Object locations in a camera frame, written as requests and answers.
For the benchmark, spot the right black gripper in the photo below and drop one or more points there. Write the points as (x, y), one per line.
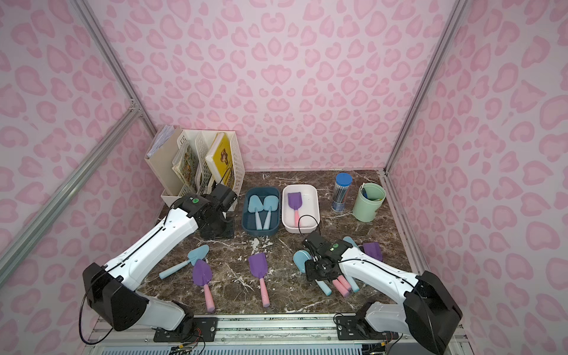
(313, 270)

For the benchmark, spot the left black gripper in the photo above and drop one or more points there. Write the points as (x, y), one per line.
(220, 226)

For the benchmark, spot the dark teal storage box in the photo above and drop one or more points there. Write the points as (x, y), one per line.
(248, 220)

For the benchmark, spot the purple square shovel pink handle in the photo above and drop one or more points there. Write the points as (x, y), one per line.
(295, 202)

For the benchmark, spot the teal heart shovel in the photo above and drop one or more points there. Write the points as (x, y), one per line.
(270, 204)

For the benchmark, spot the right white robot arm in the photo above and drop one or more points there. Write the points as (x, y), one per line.
(422, 307)

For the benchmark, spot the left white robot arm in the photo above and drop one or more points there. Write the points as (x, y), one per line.
(112, 292)

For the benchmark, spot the teal pointed shovel far right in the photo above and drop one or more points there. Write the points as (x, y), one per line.
(351, 241)

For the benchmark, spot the purple pointed shovel upper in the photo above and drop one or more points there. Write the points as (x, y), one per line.
(344, 283)

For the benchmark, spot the teal shovel far left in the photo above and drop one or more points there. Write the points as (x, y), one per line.
(193, 256)

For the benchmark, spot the illustrated picture book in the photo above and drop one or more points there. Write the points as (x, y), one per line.
(185, 165)

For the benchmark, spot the purple shovel far right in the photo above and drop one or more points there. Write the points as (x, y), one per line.
(373, 250)

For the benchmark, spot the white file organizer rack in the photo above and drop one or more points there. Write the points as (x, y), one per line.
(196, 143)

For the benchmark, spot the yellow book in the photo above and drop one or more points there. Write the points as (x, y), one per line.
(219, 160)

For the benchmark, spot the purple square shovel centre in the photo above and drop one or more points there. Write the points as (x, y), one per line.
(259, 267)

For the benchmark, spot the beige folder with papers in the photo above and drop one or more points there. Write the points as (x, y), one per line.
(160, 155)

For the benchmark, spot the green cup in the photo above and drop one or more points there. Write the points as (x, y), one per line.
(369, 199)

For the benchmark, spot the blue lid pen tube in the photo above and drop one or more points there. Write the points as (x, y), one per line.
(342, 183)

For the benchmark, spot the purple shovel pink handle left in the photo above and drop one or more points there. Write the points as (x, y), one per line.
(201, 276)

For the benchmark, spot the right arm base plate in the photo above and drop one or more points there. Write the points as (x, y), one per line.
(352, 327)

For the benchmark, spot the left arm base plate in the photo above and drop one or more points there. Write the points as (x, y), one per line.
(190, 330)

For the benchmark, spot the aluminium front rail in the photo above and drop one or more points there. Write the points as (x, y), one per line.
(254, 334)

